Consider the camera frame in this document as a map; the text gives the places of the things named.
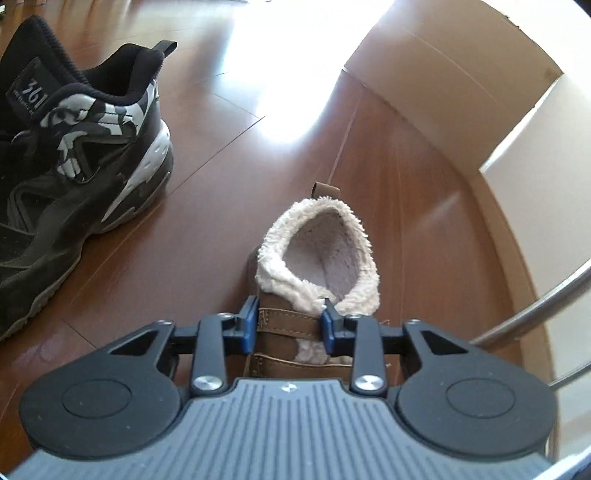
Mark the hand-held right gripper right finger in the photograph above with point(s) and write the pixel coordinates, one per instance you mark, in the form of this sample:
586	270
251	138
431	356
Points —
329	328

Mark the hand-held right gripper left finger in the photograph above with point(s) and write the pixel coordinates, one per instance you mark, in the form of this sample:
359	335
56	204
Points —
249	323

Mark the brown fleece-lined boot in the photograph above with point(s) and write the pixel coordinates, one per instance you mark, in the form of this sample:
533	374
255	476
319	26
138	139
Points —
318	258

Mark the metal chair leg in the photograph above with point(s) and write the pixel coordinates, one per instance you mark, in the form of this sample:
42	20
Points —
526	318

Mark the black and white sneaker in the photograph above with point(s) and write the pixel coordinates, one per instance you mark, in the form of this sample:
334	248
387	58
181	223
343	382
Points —
69	170

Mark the cardboard box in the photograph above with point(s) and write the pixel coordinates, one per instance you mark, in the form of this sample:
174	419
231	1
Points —
466	83

